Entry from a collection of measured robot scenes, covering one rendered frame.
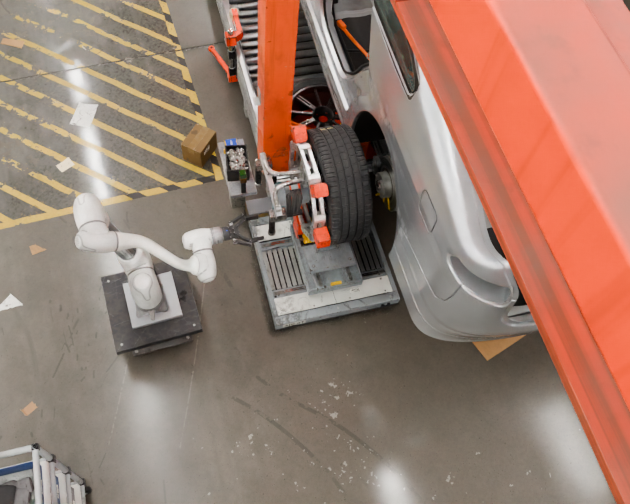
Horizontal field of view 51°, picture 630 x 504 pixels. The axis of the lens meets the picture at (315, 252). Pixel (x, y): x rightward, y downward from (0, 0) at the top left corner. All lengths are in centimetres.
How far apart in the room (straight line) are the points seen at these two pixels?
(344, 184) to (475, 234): 91
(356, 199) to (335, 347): 114
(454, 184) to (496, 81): 217
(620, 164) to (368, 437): 358
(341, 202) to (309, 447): 148
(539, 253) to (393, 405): 307
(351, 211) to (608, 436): 257
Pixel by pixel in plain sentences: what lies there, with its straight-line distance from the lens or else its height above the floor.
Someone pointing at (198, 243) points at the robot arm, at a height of 87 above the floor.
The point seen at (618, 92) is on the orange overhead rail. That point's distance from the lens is 67.
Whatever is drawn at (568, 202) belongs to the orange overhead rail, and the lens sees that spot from 62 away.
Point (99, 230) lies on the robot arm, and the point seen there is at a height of 114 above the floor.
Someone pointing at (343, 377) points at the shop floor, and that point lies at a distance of 417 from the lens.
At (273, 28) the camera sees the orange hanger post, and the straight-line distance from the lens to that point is 330.
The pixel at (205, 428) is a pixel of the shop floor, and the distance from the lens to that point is 407.
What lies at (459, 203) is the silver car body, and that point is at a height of 167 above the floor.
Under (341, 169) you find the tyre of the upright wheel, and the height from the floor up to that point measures 116.
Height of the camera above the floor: 394
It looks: 61 degrees down
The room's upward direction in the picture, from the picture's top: 9 degrees clockwise
